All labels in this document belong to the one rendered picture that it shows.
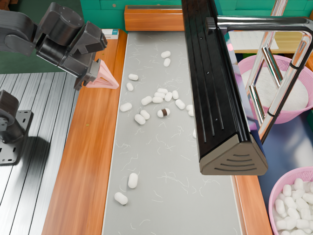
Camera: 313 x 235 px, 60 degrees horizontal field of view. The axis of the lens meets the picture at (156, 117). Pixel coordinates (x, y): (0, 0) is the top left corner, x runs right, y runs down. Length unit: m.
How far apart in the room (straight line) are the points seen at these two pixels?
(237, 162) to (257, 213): 0.34
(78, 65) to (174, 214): 0.40
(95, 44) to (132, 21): 0.42
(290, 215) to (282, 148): 0.24
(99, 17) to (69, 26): 0.50
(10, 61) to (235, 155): 2.27
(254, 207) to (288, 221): 0.08
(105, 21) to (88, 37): 0.50
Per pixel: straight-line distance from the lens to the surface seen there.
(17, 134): 0.90
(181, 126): 0.77
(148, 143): 0.73
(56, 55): 0.66
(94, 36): 0.62
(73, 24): 0.62
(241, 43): 1.04
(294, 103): 0.94
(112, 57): 0.97
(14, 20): 0.66
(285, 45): 1.09
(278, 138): 0.90
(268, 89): 0.94
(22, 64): 2.39
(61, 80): 1.07
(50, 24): 0.63
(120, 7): 1.07
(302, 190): 0.75
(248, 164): 0.33
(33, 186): 0.82
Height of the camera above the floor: 1.34
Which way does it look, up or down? 50 degrees down
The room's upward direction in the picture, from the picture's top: straight up
